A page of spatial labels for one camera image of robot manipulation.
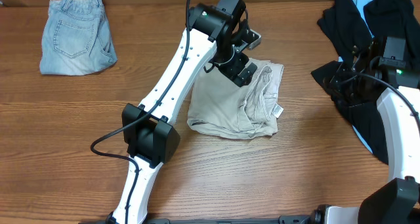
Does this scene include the beige cotton shorts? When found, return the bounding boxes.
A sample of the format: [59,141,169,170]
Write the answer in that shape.
[187,58,284,139]

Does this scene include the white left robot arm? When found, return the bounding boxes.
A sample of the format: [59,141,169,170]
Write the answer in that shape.
[106,0,261,223]

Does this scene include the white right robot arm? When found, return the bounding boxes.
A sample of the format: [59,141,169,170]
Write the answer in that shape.
[314,37,419,223]

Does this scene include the black garment pile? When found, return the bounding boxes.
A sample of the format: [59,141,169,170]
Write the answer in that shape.
[311,0,419,164]

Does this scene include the light blue shirt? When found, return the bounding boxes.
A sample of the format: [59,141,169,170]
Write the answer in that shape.
[337,0,378,154]

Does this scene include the folded light blue jeans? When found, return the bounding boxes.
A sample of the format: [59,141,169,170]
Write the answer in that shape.
[39,0,117,76]

